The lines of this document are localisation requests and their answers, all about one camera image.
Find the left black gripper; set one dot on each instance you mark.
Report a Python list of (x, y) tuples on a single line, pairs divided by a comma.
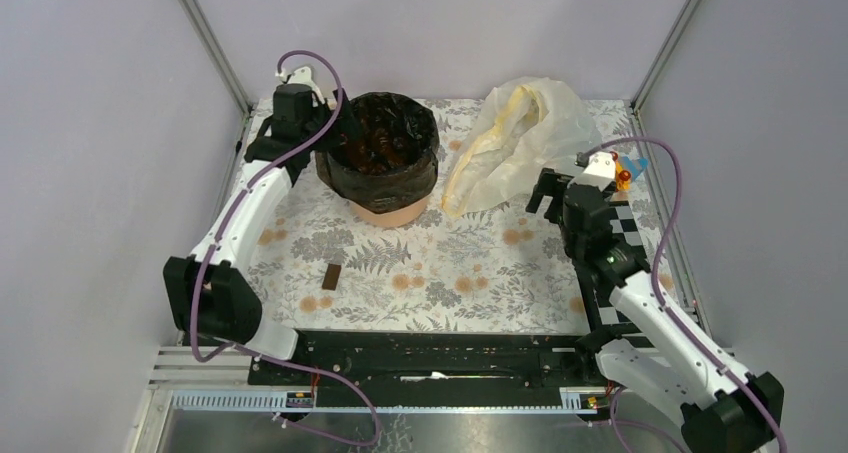
[(347, 126)]

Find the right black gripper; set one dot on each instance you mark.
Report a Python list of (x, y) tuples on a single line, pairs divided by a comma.
[(544, 187)]

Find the black trash bag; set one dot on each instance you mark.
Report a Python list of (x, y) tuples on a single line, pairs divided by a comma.
[(394, 163)]

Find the translucent white trash bag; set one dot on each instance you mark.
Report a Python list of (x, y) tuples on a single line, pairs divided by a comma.
[(524, 125)]

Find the orange plastic trash bin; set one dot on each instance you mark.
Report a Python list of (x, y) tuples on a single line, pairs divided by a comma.
[(393, 219)]

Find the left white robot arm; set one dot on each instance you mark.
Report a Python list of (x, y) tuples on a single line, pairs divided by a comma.
[(208, 292)]

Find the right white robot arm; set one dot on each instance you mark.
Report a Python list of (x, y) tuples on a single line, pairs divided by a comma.
[(640, 337)]

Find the red yellow toy vehicle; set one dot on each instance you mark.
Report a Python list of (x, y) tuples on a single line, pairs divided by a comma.
[(624, 171)]

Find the floral patterned table mat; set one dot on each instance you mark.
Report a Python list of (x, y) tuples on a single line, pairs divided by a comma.
[(497, 271)]

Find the blue toy piece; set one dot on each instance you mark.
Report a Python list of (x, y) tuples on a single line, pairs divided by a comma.
[(635, 166)]

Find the black white checkerboard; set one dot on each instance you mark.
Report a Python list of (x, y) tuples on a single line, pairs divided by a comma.
[(622, 256)]

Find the dark brown wooden block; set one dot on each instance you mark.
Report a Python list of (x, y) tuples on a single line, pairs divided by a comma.
[(331, 277)]

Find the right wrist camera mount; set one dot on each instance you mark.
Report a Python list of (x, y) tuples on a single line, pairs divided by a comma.
[(600, 172)]

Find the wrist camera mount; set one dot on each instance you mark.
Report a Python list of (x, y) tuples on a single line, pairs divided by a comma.
[(303, 75), (600, 172)]

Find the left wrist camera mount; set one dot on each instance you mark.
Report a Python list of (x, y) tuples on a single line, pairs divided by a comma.
[(303, 75)]

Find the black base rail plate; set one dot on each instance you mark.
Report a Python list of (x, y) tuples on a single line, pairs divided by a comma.
[(431, 370)]

